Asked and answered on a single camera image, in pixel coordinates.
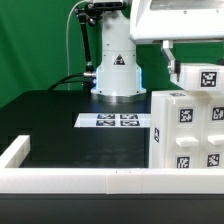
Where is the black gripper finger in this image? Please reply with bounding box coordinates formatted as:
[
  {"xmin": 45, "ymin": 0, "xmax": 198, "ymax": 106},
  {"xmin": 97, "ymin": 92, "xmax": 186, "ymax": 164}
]
[{"xmin": 161, "ymin": 40, "xmax": 181, "ymax": 80}]

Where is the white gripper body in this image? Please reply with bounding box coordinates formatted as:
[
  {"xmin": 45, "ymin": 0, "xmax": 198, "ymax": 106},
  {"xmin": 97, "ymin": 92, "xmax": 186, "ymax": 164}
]
[{"xmin": 130, "ymin": 0, "xmax": 224, "ymax": 44}]

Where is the white cabinet top block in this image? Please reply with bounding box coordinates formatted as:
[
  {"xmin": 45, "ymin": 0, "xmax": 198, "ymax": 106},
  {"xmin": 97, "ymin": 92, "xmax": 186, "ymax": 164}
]
[{"xmin": 170, "ymin": 63, "xmax": 224, "ymax": 91}]

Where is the white cabinet body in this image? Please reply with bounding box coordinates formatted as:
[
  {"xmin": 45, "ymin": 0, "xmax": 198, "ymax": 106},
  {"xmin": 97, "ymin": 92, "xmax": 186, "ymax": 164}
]
[{"xmin": 149, "ymin": 90, "xmax": 224, "ymax": 168}]

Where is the white cabinet door panel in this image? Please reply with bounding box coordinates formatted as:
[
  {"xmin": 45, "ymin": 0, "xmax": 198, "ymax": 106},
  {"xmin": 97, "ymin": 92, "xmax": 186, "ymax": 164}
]
[{"xmin": 165, "ymin": 98, "xmax": 203, "ymax": 169}]

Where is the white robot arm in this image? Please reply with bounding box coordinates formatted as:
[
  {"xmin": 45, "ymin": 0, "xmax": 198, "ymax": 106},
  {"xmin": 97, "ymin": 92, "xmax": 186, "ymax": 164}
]
[{"xmin": 86, "ymin": 0, "xmax": 224, "ymax": 101}]

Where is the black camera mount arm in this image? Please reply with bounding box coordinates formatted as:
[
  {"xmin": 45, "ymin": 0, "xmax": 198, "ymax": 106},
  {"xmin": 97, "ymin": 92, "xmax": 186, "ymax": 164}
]
[{"xmin": 75, "ymin": 3, "xmax": 100, "ymax": 92}]

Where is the white marker base plate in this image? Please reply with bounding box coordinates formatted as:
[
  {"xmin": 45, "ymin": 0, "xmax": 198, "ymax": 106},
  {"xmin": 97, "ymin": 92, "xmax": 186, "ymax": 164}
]
[{"xmin": 74, "ymin": 113, "xmax": 151, "ymax": 128}]

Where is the white cable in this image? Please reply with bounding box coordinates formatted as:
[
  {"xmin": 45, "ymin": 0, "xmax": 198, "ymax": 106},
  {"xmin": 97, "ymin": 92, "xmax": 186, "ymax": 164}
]
[{"xmin": 65, "ymin": 0, "xmax": 88, "ymax": 91}]

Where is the black cable bundle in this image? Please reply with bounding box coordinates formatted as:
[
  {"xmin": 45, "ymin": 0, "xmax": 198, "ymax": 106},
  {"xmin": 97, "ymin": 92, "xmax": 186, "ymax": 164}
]
[{"xmin": 47, "ymin": 73, "xmax": 95, "ymax": 92}]

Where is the white U-shaped fence wall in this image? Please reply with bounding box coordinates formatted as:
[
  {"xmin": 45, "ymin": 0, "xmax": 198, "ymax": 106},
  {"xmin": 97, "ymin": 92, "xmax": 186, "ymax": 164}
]
[{"xmin": 0, "ymin": 135, "xmax": 224, "ymax": 194}]

